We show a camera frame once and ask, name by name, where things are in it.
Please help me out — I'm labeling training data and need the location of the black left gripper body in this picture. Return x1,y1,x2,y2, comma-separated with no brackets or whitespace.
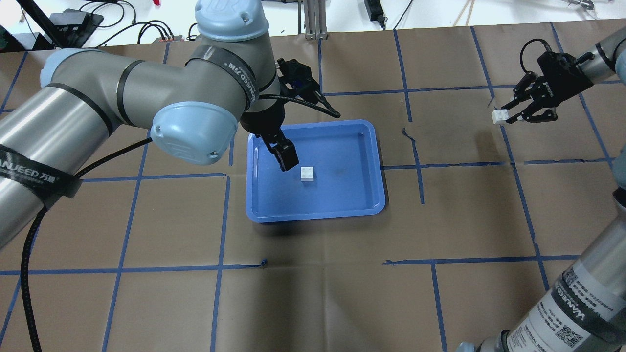
242,99,285,144

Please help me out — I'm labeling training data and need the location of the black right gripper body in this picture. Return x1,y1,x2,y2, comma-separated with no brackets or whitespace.
519,51,594,109

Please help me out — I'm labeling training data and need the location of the white block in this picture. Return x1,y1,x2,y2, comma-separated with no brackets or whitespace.
491,109,510,125
300,166,315,182

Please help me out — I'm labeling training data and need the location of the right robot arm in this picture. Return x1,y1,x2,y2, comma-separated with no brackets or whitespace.
457,28,626,352

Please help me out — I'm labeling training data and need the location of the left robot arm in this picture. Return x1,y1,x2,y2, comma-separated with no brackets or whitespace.
0,0,299,247

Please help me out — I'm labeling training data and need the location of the blue plastic tray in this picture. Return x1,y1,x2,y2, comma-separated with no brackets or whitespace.
246,119,385,223

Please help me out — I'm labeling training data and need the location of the brown paper table cover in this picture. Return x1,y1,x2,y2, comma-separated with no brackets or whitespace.
29,19,625,352

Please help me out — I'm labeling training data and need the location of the black power adapter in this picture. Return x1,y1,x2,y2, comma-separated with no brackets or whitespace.
363,0,385,23

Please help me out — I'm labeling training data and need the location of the black monitor stand base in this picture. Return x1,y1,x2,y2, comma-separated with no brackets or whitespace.
49,9,104,48

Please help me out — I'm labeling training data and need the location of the aluminium frame post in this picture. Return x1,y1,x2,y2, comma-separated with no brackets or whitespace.
297,0,329,40

